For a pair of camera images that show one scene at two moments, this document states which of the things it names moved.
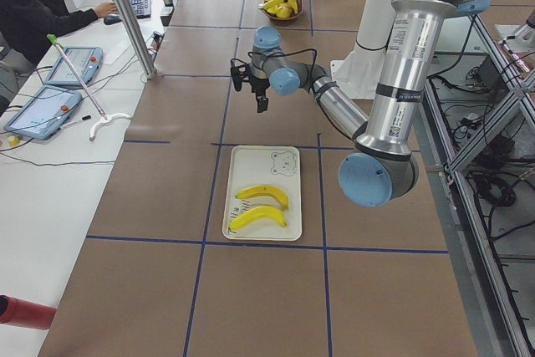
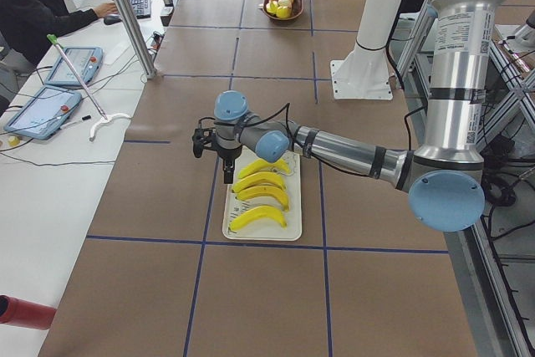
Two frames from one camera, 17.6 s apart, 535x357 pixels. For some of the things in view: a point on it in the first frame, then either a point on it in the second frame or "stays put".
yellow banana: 267,191 stays put
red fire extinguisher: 16,312 stays put
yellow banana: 257,212 stays put
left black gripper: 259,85 -> 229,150
